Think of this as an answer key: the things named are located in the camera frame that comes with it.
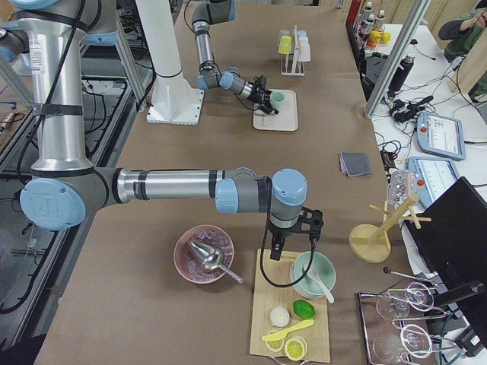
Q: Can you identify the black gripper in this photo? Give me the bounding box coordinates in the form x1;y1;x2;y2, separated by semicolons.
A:
248;75;279;115
268;206;324;260

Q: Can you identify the green cup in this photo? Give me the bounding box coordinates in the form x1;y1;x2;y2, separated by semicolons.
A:
269;91;286;110

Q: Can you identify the white rabbit tray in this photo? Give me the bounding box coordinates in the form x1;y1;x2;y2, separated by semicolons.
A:
253;89;298;132

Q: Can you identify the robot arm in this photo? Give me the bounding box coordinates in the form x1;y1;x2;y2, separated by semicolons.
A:
191;1;279;115
14;1;323;260

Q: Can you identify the yellow cup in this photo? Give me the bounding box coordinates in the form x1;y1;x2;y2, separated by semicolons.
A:
278;35;294;56

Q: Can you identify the pink cup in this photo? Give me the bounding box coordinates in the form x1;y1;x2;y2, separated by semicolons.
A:
298;43;311;62

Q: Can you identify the cream white cup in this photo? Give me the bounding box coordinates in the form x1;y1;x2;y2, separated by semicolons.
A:
298;36;309;47

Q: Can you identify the black glass rack tray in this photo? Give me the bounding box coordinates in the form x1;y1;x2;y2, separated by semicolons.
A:
355;290;487;365

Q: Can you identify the pink bottom stacked bowl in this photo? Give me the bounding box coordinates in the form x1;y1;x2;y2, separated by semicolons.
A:
288;265;328;300

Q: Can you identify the white ceramic spoon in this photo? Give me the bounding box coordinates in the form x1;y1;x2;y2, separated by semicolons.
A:
302;265;335;304

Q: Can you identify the mint green top bowl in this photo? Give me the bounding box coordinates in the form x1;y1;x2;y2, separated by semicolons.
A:
290;251;336;299

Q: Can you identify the metal ice scoop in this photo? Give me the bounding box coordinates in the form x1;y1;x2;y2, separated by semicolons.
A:
189;239;244;284

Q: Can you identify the green lime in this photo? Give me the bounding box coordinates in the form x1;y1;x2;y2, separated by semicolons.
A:
292;300;316;319

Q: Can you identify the bamboo cutting board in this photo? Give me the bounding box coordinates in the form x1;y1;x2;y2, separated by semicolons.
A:
248;248;332;361

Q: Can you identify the pink bowl with ice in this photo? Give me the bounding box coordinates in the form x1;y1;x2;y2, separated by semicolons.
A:
173;225;234;284

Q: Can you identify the wooden mug tree stand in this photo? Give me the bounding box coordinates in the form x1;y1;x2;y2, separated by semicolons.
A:
349;193;431;263

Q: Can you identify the yellow plastic knife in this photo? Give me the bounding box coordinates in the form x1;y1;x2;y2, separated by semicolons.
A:
261;319;315;341

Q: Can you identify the grey folded cloth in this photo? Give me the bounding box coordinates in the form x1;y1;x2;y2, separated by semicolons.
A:
339;152;372;177

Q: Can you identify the lemon half slice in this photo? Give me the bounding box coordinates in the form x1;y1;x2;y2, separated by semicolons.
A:
284;336;307;361

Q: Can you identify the crystal glass on stand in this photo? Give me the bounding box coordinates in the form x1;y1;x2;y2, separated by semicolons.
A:
387;170;418;208

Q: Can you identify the black water bottle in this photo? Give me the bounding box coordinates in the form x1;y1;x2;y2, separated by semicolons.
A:
389;53;415;93

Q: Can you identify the clear wine glass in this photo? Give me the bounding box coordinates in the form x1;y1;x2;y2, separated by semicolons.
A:
372;324;457;364

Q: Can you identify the blue teach pendant near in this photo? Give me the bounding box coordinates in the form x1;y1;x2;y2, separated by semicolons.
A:
406;157;460;208

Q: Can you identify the blue teach pendant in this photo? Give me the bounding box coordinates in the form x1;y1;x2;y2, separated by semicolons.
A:
406;157;460;208
416;111;466;160

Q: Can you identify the black monitor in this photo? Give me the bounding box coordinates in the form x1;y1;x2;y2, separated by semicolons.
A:
405;177;486;287

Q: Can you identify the blue teach pendant far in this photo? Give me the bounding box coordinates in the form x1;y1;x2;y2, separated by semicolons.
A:
416;111;466;160

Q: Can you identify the white wire cup rack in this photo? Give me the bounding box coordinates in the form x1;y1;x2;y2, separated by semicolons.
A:
278;25;304;77

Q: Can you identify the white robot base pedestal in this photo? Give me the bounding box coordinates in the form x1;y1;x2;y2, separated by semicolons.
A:
136;0;204;125

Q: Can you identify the aluminium frame post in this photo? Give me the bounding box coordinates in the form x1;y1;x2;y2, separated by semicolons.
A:
364;0;431;119

